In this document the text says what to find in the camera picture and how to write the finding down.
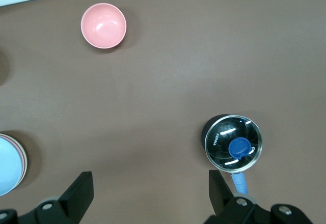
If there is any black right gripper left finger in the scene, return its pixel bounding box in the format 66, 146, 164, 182
17, 172, 94, 224

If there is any brown table cover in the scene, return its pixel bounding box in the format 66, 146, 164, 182
0, 0, 326, 224

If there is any wide pink bowl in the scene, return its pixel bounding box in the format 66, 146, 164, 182
0, 133, 26, 184

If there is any wide blue bowl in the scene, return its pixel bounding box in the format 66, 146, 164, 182
0, 136, 23, 197

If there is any glass lid with blue knob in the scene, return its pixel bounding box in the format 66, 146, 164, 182
205, 115, 264, 173

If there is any small deep pink bowl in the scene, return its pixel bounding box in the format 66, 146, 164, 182
80, 3, 127, 49

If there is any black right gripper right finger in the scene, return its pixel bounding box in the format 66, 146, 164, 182
203, 170, 275, 224

